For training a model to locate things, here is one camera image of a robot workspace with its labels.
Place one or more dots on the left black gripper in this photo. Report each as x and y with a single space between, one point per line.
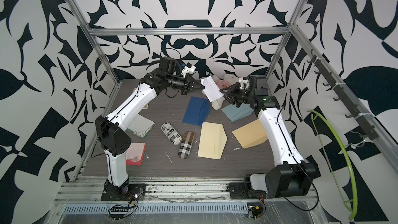
187 80

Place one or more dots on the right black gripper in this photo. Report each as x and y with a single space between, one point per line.
233 93

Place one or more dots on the small white letter paper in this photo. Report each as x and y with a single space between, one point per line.
211 90

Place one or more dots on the light blue envelope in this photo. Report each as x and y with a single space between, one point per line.
235 113

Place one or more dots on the dark blue envelope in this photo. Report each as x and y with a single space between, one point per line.
197 111

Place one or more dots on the tan envelope gold emblem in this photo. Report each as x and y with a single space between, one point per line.
251 135

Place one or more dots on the cream envelope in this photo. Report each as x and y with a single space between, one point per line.
212 141

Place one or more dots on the beige lined letter paper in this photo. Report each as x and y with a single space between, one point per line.
146 106

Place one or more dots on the white letter paper green border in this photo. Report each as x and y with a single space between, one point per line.
140 126

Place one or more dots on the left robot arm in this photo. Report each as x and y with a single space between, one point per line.
111 129

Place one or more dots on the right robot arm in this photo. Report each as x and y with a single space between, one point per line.
291 176

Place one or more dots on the brown plaid glasses case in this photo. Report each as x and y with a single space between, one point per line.
186 145

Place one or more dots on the white black patterned glasses case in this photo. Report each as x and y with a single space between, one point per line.
170 132

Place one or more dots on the right black connector board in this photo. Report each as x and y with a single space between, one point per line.
255 212

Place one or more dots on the black connector board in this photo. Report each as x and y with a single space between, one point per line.
118 212
255 212

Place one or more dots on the left black connector board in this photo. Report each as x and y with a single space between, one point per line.
118 212

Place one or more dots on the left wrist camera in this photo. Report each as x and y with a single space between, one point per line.
188 69

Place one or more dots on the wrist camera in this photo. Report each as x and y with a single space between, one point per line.
188 69
244 83

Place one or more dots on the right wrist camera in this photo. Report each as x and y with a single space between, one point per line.
244 83

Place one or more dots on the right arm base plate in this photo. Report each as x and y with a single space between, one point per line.
241 191

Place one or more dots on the black hook rail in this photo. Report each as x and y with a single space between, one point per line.
335 83

